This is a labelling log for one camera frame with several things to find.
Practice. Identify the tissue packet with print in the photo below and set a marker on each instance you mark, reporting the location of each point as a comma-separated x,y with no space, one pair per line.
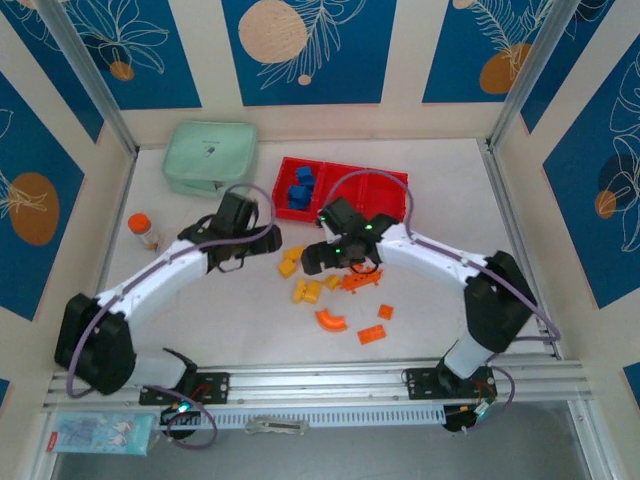
100,434

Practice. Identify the yellow lego brick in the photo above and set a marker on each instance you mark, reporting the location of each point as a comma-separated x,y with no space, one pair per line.
299,291
295,254
332,282
313,291
287,269

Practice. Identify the red three-compartment bin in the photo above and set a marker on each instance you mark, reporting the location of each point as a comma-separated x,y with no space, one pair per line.
385,192

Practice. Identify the long orange lego plate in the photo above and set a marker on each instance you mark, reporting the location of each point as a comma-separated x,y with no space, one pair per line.
360,282

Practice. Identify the small metal tool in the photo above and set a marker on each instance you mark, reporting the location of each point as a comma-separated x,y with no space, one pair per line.
276,426

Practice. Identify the aluminium frame post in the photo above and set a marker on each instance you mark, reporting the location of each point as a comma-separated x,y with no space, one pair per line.
85,75
535,75

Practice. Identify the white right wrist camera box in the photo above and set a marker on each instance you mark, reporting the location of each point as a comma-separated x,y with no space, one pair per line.
328,233

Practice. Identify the black controller board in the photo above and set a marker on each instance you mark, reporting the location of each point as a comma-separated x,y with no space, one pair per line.
457,422
175,427

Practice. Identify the aluminium table side rail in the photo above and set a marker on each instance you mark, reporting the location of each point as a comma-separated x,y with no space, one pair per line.
112,240
510,220

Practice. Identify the orange-lid plastic bottle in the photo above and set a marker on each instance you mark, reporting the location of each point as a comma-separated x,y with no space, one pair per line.
142,232

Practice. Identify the orange curved lego piece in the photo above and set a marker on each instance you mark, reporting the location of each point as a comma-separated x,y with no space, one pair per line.
330,322

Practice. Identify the small orange lego brick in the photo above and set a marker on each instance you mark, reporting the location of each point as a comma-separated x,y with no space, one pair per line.
385,311

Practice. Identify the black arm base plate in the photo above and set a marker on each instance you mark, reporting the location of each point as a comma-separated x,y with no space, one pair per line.
420,382
215,387

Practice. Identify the aluminium mounting rail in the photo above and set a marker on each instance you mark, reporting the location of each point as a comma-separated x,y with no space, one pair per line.
320,382

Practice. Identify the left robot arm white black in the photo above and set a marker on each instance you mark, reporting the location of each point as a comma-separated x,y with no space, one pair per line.
150,280

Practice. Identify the mint green zipper pouch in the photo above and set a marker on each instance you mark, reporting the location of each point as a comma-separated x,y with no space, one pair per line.
210,155

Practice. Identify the blue lego brick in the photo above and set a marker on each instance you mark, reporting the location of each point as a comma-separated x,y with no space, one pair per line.
303,173
311,183
293,192
302,199

